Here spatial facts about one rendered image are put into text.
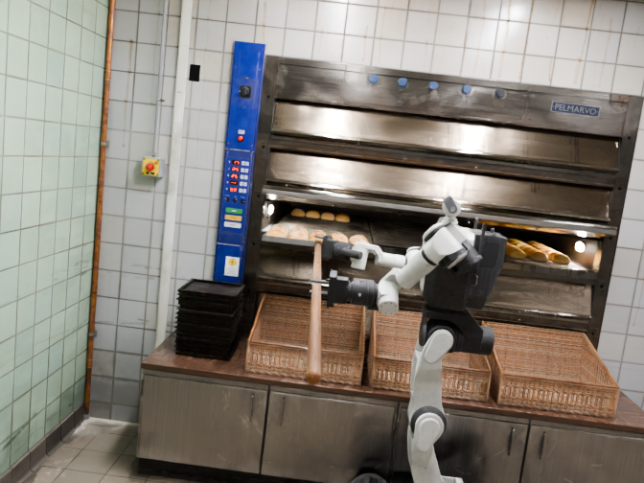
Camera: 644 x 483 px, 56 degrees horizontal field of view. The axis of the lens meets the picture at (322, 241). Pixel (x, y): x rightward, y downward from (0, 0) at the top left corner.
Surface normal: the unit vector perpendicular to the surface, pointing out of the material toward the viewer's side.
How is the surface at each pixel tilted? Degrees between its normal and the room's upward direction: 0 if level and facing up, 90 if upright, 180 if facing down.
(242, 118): 90
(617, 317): 90
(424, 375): 114
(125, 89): 90
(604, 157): 70
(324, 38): 90
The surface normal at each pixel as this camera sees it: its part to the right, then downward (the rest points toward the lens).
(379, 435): -0.05, 0.11
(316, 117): -0.03, -0.22
